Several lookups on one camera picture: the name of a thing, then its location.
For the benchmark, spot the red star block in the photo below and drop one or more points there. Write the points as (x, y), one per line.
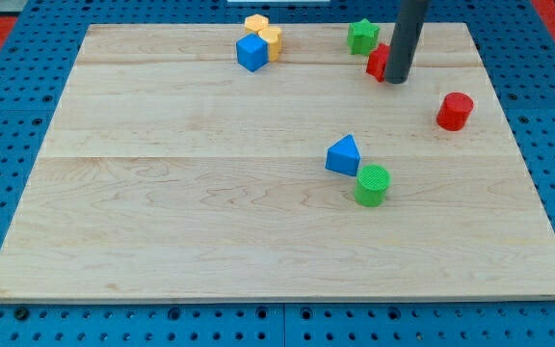
(377, 62)

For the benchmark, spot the green star block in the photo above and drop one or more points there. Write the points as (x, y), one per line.
(362, 37)

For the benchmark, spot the blue triangle block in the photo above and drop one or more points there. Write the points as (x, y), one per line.
(343, 157)

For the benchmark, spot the green cylinder block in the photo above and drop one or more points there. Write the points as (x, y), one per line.
(371, 186)

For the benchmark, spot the blue cube block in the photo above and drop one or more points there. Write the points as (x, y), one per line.
(252, 52)

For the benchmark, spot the yellow heart block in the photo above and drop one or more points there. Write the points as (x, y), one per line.
(273, 36)

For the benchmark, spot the yellow hexagon block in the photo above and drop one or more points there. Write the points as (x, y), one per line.
(255, 23)

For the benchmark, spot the red cylinder block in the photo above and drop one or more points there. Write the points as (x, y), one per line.
(454, 111)

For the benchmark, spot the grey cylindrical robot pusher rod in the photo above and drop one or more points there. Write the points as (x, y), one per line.
(405, 37)

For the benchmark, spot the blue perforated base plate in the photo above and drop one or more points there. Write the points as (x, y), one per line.
(518, 50)

